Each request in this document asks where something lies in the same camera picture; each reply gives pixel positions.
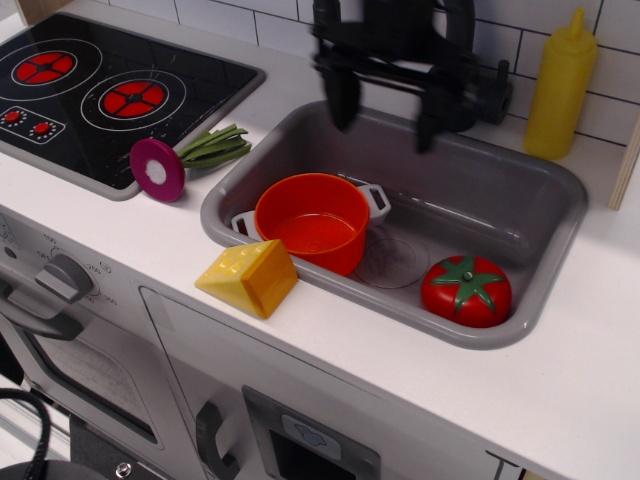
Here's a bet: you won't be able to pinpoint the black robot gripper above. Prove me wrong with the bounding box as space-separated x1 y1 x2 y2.
312 1 480 153

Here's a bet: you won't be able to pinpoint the purple toy beet with leaves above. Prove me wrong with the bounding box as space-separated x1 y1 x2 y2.
129 124 252 203

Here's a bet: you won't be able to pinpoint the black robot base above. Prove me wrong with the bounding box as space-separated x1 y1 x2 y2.
39 431 161 479

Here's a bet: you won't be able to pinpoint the grey plastic sink basin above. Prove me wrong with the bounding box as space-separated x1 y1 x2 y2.
200 102 588 350

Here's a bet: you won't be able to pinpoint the black toy faucet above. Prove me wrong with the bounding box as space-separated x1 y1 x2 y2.
312 0 514 133

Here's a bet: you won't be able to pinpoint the yellow squeeze bottle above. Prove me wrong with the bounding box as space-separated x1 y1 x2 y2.
523 8 598 160

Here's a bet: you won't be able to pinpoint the red toy tomato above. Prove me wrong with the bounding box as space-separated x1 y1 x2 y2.
421 255 512 328

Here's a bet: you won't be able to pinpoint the yellow toy cheese wedge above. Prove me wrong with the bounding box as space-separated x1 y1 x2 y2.
194 240 298 319

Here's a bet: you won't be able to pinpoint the wooden side panel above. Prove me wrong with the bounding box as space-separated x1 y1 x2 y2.
607 117 640 210

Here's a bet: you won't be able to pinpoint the black toy stove top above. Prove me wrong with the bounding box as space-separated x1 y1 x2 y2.
1 13 266 201

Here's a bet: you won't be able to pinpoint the grey dishwasher control panel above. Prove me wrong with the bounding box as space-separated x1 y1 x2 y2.
242 386 381 480

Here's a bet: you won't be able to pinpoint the grey oven knob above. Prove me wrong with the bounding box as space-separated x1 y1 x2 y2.
35 254 94 304

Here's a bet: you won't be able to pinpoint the orange toy pot grey handles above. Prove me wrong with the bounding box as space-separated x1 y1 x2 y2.
231 173 391 276

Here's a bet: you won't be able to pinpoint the dark grey cabinet door handle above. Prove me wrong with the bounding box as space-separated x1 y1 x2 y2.
195 402 240 480

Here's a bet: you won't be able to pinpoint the grey oven door handle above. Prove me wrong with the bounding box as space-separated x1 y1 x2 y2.
1 280 84 341

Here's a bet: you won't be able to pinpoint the black braided cable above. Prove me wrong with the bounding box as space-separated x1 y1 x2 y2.
0 387 54 474

